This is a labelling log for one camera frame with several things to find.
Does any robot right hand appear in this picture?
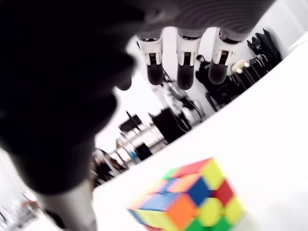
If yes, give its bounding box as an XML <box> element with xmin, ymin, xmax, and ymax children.
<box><xmin>0</xmin><ymin>0</ymin><xmax>275</xmax><ymax>231</ymax></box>

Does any multicoloured Rubik's cube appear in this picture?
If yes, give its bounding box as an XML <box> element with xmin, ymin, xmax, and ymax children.
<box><xmin>127</xmin><ymin>157</ymin><xmax>246</xmax><ymax>231</ymax></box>

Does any black cabinet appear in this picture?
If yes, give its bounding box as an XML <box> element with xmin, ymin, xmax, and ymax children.
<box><xmin>149</xmin><ymin>108</ymin><xmax>193</xmax><ymax>145</ymax></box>

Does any black equipment bag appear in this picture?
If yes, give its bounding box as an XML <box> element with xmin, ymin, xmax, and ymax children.
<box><xmin>246</xmin><ymin>28</ymin><xmax>282</xmax><ymax>69</ymax></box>

